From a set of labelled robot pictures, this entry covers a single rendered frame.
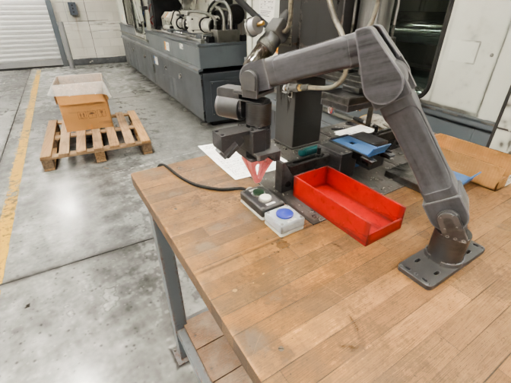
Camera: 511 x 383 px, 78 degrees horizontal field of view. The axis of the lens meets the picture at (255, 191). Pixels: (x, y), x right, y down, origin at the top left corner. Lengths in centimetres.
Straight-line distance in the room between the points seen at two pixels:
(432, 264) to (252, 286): 35
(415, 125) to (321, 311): 35
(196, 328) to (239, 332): 87
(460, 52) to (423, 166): 95
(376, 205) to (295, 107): 46
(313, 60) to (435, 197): 33
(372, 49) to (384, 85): 6
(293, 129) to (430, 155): 59
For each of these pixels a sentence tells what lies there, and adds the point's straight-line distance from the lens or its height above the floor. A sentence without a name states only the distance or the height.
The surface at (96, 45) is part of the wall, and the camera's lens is 990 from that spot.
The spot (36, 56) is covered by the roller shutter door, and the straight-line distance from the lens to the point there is 986.
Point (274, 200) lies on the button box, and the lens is 77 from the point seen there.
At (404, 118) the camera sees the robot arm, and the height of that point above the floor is 118.
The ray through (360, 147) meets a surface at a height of 99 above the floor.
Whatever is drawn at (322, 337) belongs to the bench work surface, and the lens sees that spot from 55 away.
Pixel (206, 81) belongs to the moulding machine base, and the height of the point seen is 57.
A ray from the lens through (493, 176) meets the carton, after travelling 108.
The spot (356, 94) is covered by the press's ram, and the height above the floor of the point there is 114.
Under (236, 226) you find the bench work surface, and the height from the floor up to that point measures 90.
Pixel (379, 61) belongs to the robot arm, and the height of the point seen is 127.
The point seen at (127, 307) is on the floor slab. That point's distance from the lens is 185.
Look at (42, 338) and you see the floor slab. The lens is 191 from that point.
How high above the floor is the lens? 134
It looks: 31 degrees down
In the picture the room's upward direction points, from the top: straight up
